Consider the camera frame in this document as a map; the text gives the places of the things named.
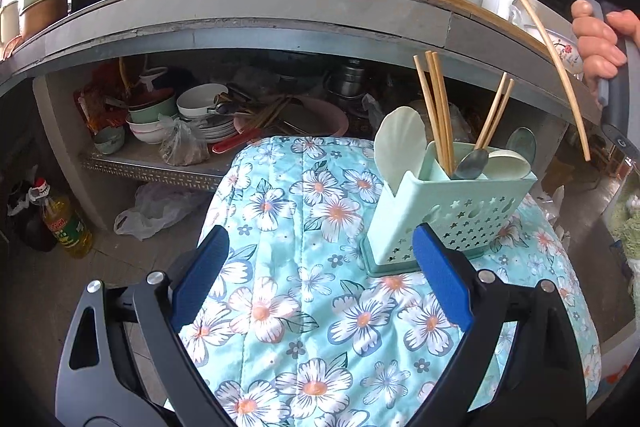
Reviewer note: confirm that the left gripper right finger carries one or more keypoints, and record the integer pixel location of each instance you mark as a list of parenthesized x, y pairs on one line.
[(542, 383)]

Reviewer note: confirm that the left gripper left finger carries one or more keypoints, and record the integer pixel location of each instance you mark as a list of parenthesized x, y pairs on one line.
[(98, 380)]

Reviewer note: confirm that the concrete kitchen counter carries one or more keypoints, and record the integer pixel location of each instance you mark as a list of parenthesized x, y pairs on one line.
[(474, 45)]

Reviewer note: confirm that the person's right hand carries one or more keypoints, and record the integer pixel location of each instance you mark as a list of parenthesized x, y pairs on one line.
[(597, 41)]

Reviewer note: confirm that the white floral bowl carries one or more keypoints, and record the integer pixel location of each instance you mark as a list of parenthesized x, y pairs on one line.
[(568, 53)]

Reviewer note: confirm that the cooking oil bottle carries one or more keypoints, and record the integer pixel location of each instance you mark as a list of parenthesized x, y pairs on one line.
[(62, 219)]

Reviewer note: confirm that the mint green utensil holder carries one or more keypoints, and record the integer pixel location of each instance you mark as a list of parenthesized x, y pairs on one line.
[(464, 214)]

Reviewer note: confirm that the floral quilted cloth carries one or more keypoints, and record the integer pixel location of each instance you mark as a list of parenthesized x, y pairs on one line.
[(302, 325)]

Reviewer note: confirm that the white plastic bag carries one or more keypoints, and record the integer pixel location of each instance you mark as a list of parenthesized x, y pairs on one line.
[(157, 207)]

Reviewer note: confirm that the metal spoon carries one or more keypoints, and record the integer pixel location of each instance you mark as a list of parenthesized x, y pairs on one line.
[(471, 166)]

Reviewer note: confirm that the pale green rice paddle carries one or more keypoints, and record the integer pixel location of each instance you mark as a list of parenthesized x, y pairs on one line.
[(399, 146)]

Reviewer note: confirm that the stacked white bowls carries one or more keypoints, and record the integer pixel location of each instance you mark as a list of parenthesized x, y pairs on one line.
[(198, 107)]

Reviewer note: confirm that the pink plastic basin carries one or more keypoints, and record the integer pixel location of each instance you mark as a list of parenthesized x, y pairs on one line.
[(284, 115)]

